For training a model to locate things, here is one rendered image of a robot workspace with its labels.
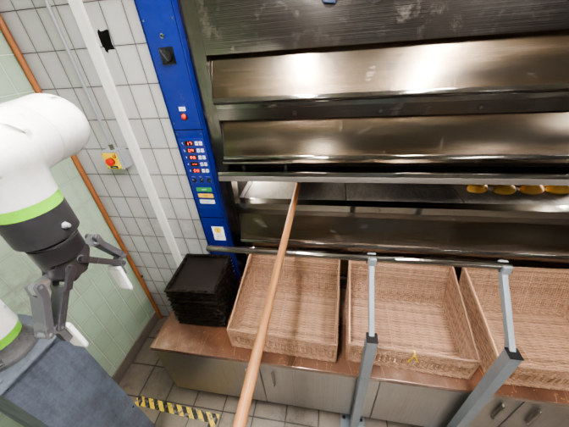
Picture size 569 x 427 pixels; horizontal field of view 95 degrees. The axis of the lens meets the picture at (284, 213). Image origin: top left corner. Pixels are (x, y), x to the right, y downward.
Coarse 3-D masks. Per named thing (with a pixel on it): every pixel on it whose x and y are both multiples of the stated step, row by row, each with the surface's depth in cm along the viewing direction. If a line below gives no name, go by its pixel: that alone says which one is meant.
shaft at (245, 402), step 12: (288, 216) 127; (288, 228) 119; (276, 264) 101; (276, 276) 96; (276, 288) 92; (264, 312) 84; (264, 324) 80; (264, 336) 77; (252, 360) 71; (252, 372) 69; (252, 384) 67; (240, 396) 65; (240, 408) 62; (240, 420) 60
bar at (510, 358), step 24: (432, 264) 102; (456, 264) 100; (480, 264) 98; (504, 264) 97; (504, 288) 97; (504, 312) 96; (504, 360) 94; (360, 384) 118; (480, 384) 107; (360, 408) 131; (480, 408) 113
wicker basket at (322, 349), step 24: (288, 264) 160; (312, 264) 156; (336, 264) 154; (240, 288) 146; (264, 288) 169; (288, 288) 166; (312, 288) 162; (336, 288) 159; (240, 312) 148; (288, 312) 154; (312, 312) 152; (336, 312) 131; (240, 336) 133; (288, 336) 141; (312, 336) 140; (336, 336) 123
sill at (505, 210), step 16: (256, 208) 147; (272, 208) 145; (288, 208) 143; (304, 208) 141; (320, 208) 140; (336, 208) 138; (352, 208) 136; (368, 208) 135; (384, 208) 133; (400, 208) 132; (416, 208) 131; (432, 208) 129; (448, 208) 128; (464, 208) 127; (480, 208) 126; (496, 208) 125; (512, 208) 124; (528, 208) 124; (544, 208) 123; (560, 208) 122
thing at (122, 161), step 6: (108, 150) 135; (114, 150) 134; (120, 150) 135; (102, 156) 135; (108, 156) 134; (120, 156) 135; (126, 156) 139; (114, 162) 135; (120, 162) 135; (126, 162) 139; (108, 168) 138; (114, 168) 138; (120, 168) 137
